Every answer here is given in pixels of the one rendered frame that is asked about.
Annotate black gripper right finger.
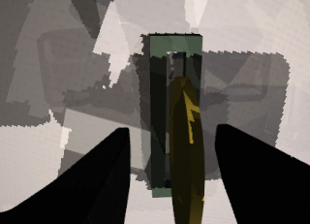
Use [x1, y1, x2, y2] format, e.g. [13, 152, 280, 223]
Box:
[214, 124, 310, 224]

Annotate gold coin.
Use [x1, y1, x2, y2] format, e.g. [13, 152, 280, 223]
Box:
[170, 76, 205, 224]

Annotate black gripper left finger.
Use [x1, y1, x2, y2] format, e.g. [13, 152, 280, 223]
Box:
[0, 127, 131, 224]

